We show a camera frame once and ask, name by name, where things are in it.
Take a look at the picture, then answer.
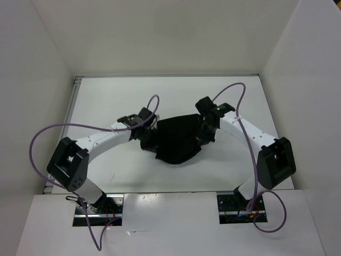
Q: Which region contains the black skirt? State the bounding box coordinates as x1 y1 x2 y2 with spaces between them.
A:
153 114 201 165

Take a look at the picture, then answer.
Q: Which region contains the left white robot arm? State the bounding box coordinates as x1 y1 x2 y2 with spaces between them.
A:
47 115 159 213

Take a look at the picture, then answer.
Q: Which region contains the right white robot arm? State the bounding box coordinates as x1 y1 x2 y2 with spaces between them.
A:
199 107 296 210

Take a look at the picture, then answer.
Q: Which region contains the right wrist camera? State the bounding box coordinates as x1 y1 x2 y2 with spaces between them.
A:
195 97 235 118

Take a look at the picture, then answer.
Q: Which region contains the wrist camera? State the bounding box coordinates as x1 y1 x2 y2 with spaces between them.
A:
117 107 159 127
195 97 235 118

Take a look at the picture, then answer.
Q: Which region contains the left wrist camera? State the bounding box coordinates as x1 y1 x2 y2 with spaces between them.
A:
117 107 159 127

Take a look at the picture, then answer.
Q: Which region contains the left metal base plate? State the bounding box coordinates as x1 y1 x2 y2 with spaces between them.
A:
66 194 124 227

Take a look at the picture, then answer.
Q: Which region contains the metal base plate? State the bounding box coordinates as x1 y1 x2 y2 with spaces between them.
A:
216 191 267 225
66 194 124 227

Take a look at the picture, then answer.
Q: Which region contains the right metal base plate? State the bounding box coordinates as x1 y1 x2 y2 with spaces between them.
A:
216 191 267 225

